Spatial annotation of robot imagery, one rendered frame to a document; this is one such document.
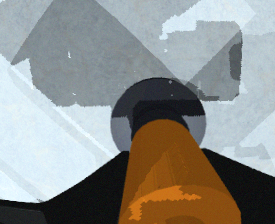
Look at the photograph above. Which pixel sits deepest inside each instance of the orange translucent knob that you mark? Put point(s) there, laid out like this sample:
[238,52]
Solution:
[170,181]

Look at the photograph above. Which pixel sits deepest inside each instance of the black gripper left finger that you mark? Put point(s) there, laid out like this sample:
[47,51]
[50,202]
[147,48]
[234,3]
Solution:
[95,200]

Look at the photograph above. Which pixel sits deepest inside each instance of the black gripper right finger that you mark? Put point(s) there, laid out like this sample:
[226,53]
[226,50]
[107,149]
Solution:
[253,190]

